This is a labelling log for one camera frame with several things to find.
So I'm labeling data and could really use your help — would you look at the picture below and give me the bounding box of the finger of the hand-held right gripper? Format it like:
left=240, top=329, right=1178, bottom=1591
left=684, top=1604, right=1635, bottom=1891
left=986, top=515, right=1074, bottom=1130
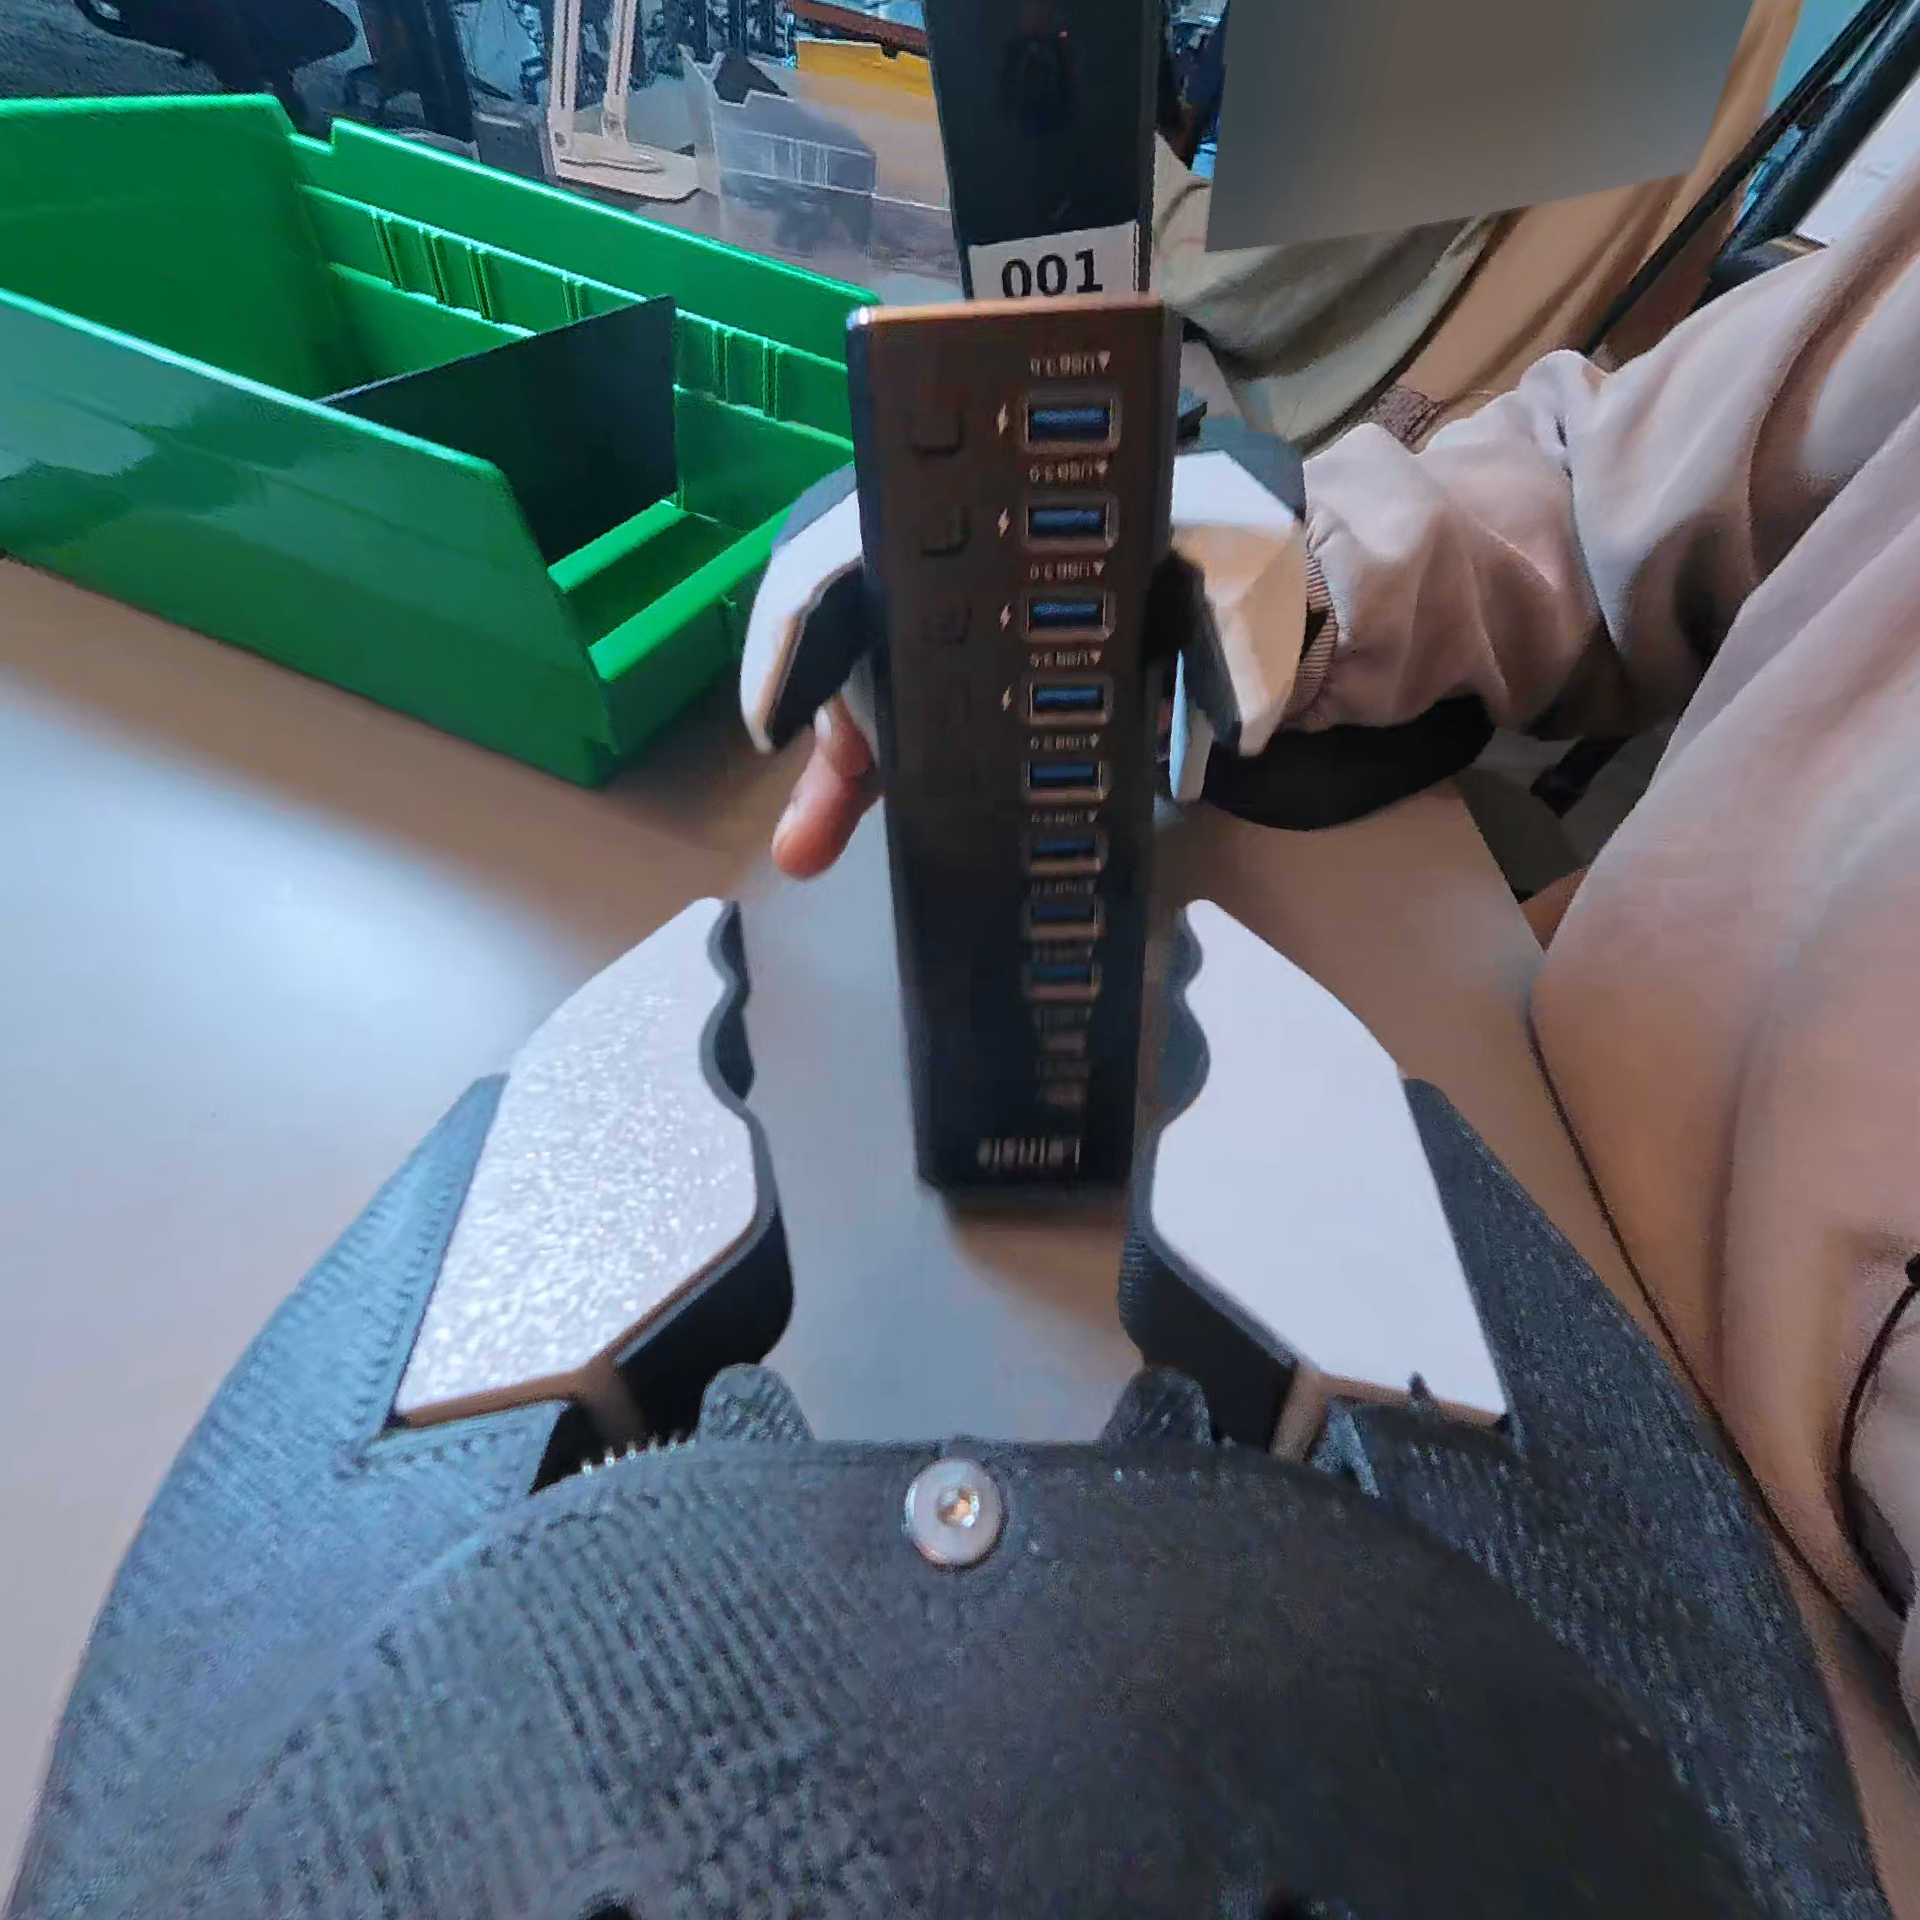
left=739, top=461, right=876, bottom=756
left=1169, top=451, right=1310, bottom=758

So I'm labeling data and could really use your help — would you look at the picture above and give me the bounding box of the thin black clip-on cable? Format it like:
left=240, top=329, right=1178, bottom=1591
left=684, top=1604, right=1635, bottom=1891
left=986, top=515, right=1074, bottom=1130
left=1839, top=1252, right=1920, bottom=1593

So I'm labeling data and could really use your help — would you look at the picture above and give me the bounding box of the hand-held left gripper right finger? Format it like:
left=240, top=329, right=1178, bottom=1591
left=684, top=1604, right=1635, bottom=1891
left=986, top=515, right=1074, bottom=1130
left=1113, top=897, right=1510, bottom=1461

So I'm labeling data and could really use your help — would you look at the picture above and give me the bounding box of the black bin divider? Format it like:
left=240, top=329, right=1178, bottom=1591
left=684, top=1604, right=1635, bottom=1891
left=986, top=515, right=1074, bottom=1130
left=319, top=294, right=684, bottom=561

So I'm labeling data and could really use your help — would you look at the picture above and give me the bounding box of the person's right forearm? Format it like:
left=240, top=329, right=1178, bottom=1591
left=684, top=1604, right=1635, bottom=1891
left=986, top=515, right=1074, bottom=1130
left=1297, top=348, right=1743, bottom=740

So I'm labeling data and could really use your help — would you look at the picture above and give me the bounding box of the black wrist rest pad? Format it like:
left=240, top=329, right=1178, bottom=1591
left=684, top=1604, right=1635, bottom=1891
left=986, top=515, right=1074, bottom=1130
left=1201, top=693, right=1496, bottom=831

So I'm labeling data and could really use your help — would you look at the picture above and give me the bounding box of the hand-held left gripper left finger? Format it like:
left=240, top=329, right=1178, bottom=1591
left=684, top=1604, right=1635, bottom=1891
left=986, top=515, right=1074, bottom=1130
left=392, top=897, right=793, bottom=1479

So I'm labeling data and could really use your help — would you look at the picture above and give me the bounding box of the yellow plastic bin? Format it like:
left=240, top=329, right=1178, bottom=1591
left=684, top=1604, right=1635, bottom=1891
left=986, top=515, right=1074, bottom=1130
left=792, top=33, right=940, bottom=107

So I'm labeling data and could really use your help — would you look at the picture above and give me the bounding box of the black multi-port usb hub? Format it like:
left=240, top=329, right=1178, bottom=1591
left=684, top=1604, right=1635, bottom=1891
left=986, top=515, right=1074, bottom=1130
left=844, top=292, right=1186, bottom=1193

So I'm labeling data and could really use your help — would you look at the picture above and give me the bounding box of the person's beige sweatshirt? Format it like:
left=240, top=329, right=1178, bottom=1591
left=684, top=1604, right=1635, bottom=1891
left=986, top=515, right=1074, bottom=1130
left=1522, top=150, right=1920, bottom=1683

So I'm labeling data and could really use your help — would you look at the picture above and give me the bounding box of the person's right hand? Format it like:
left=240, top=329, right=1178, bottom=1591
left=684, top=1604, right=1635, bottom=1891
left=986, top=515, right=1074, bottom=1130
left=771, top=698, right=886, bottom=882

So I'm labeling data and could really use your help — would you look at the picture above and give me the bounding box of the wooden background document stand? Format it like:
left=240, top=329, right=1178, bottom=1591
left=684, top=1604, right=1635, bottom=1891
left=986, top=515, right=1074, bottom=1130
left=545, top=0, right=707, bottom=202

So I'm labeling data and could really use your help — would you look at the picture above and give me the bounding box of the clear background bin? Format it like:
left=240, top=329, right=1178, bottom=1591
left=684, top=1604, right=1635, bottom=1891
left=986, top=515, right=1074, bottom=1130
left=681, top=46, right=887, bottom=203

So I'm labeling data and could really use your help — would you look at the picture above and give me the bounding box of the green plastic storage bin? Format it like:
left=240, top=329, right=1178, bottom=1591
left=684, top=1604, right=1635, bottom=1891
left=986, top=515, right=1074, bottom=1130
left=0, top=93, right=886, bottom=789

